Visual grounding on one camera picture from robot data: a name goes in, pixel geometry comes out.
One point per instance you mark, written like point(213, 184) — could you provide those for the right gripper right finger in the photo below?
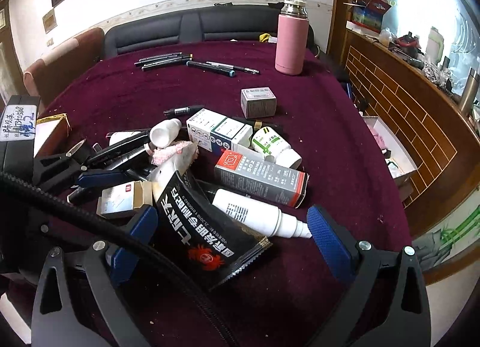
point(386, 303)

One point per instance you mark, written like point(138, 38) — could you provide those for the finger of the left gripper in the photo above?
point(52, 173)
point(91, 184)

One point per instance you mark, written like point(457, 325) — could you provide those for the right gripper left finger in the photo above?
point(54, 322)

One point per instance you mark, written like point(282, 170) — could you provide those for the gold rimmed white tray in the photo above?
point(51, 132)

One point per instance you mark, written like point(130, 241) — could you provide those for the small white bottle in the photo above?
point(164, 133)

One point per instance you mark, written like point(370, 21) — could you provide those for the pink plush toy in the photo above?
point(176, 158)

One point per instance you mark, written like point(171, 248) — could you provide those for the white blue medicine box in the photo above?
point(216, 133)

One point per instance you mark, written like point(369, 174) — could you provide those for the black crab snack packet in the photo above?
point(201, 240)

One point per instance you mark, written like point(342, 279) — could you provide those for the white spray bottle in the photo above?
point(260, 216)

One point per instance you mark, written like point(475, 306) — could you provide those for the grey red medicine box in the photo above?
point(274, 183)

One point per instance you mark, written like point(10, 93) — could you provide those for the white gold small box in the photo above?
point(122, 200)

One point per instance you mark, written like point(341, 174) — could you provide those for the red capped black marker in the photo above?
point(115, 151)

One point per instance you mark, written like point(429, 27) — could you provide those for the black gold lipstick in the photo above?
point(258, 124)

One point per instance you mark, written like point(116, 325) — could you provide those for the brown pink armchair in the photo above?
point(49, 75)

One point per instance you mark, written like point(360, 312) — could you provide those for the white box on floor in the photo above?
point(398, 160)

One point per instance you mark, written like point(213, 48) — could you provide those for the black pen far left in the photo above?
point(159, 57)

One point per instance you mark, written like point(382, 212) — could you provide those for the black gold tipped pen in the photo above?
point(149, 64)

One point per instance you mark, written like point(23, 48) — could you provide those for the black teal tipped pen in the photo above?
point(211, 68)

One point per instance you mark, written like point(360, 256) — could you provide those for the small grey cardboard box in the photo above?
point(258, 102)

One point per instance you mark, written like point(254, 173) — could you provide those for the thin silver tipped pen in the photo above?
point(235, 67)

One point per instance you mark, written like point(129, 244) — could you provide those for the black sofa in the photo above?
point(221, 22)

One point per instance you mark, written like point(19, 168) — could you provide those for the steel thermos on ledge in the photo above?
point(469, 92)

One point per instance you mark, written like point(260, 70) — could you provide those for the pink thermos bottle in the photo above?
point(292, 39)

